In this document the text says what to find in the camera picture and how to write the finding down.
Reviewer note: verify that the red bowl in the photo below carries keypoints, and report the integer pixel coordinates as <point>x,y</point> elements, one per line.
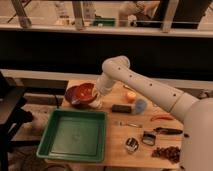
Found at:
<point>84,93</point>

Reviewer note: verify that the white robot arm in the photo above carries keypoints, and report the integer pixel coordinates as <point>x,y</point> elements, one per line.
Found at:
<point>195,114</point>

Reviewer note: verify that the green plastic tray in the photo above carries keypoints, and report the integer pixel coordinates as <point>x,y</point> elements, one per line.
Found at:
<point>74,135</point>

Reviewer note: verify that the yellow banana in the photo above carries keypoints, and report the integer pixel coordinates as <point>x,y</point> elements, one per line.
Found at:
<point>126,87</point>

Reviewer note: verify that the white cup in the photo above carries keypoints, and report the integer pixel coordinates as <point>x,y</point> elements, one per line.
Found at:
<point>96,104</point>

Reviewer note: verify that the black rectangular block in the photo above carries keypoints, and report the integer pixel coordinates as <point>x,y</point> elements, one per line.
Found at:
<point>121,108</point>

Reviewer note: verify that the orange fruit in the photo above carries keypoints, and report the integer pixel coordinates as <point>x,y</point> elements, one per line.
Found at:
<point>130,96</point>

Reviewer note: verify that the purple bowl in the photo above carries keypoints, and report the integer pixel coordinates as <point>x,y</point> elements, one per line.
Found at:
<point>70,96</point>

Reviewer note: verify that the silver fork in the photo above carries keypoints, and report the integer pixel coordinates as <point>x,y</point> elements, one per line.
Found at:
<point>120,123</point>

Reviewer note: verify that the orange carrot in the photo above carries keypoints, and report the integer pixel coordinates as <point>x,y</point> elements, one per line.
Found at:
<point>161,117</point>

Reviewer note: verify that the small metal cup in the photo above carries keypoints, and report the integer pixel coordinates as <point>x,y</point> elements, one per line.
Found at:
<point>131,145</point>

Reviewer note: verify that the square metal cutter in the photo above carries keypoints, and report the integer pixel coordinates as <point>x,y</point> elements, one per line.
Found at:
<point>149,138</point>

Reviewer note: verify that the black side table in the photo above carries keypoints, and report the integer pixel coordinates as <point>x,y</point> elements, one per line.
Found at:
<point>12,117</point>

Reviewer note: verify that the pile of brown nuts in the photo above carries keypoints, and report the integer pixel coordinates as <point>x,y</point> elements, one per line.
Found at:
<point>171,153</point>

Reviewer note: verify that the black handled knife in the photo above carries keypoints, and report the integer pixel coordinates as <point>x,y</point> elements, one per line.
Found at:
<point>168,131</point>

